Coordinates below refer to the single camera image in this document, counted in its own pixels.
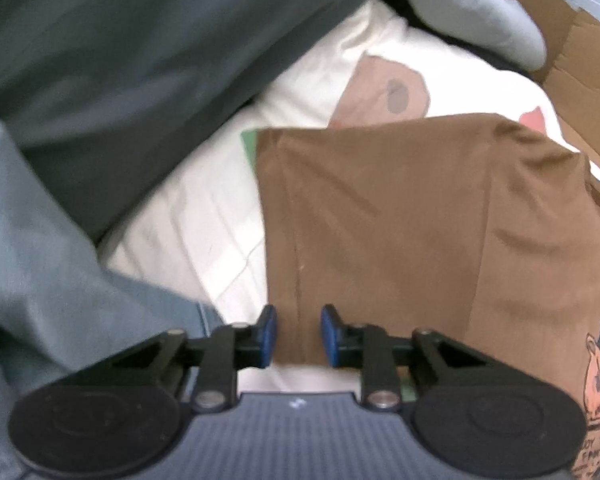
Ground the black cloth under pillow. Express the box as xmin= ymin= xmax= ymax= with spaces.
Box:
xmin=372 ymin=0 xmax=537 ymax=80

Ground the brown t-shirt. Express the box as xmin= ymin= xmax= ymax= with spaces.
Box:
xmin=256 ymin=114 xmax=600 ymax=479

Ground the flattened cardboard box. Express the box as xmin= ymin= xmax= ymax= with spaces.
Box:
xmin=459 ymin=0 xmax=600 ymax=226

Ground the grey neck pillow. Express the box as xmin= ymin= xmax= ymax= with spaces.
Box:
xmin=407 ymin=0 xmax=547 ymax=72

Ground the dark grey pillow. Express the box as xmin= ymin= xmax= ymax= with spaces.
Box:
xmin=0 ymin=0 xmax=364 ymax=240

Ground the grey-blue sweatshirt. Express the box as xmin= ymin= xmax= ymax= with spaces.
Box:
xmin=0 ymin=122 xmax=222 ymax=479

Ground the cream bear print bedsheet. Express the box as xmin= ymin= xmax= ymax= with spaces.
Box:
xmin=97 ymin=0 xmax=600 ymax=396

